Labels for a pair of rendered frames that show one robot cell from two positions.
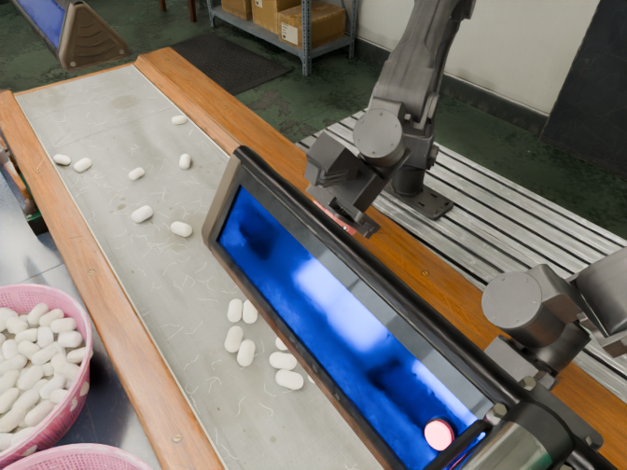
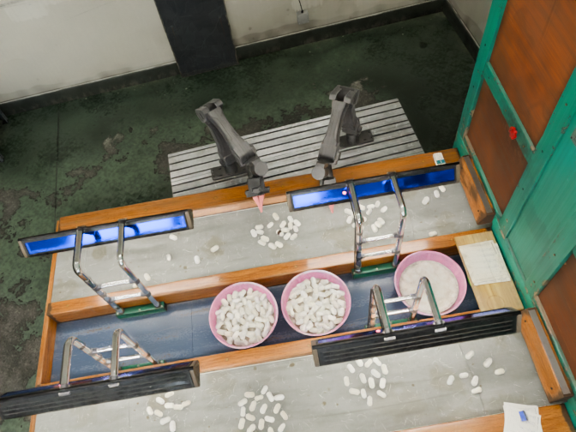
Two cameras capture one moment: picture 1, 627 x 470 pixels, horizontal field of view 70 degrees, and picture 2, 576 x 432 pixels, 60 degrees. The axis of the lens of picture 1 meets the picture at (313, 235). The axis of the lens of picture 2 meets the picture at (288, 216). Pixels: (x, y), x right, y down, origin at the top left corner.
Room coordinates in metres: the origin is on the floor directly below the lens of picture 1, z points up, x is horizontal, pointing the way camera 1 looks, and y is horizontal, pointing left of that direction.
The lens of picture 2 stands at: (-0.37, 0.85, 2.55)
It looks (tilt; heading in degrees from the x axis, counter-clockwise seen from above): 58 degrees down; 308
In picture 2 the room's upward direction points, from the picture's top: 11 degrees counter-clockwise
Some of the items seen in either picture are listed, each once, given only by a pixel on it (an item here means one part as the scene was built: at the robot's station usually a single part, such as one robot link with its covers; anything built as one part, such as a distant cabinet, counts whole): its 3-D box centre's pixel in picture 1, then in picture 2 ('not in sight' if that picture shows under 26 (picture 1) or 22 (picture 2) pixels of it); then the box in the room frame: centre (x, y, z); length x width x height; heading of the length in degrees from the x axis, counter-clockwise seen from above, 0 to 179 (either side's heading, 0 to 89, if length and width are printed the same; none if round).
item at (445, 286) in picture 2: not in sight; (428, 287); (-0.30, -0.01, 0.71); 0.22 x 0.22 x 0.06
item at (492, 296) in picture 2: not in sight; (487, 272); (-0.47, -0.14, 0.77); 0.33 x 0.15 x 0.01; 127
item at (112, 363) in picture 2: not in sight; (118, 376); (0.50, 0.83, 0.90); 0.20 x 0.19 x 0.45; 37
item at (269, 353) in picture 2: not in sight; (280, 355); (0.09, 0.48, 0.71); 1.81 x 0.05 x 0.11; 37
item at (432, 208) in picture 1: (409, 175); (230, 165); (0.74, -0.20, 0.71); 0.20 x 0.07 x 0.08; 42
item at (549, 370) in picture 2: not in sight; (543, 353); (-0.72, 0.10, 0.83); 0.30 x 0.06 x 0.07; 127
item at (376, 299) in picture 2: not in sight; (400, 328); (-0.28, 0.25, 0.90); 0.20 x 0.19 x 0.45; 37
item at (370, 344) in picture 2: not in sight; (415, 333); (-0.33, 0.31, 1.08); 0.62 x 0.08 x 0.07; 37
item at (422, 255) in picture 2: not in sight; (428, 286); (-0.30, -0.01, 0.72); 0.27 x 0.27 x 0.10
